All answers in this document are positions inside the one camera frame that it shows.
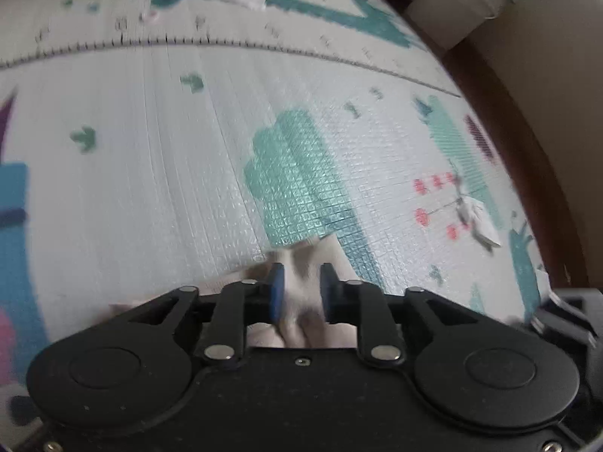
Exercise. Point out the white plastic bucket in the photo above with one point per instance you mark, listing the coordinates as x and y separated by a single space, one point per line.
452 4

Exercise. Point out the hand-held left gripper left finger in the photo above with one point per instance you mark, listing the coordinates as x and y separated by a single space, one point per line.
277 292

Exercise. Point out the small crumpled paper scrap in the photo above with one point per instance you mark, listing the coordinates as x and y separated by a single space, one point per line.
478 221

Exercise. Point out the cartoon printed play mat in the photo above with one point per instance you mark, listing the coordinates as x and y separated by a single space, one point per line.
141 174

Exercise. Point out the lavender sweatshirt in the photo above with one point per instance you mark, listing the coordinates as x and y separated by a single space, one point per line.
301 301

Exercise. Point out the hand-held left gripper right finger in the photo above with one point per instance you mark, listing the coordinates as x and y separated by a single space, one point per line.
327 294

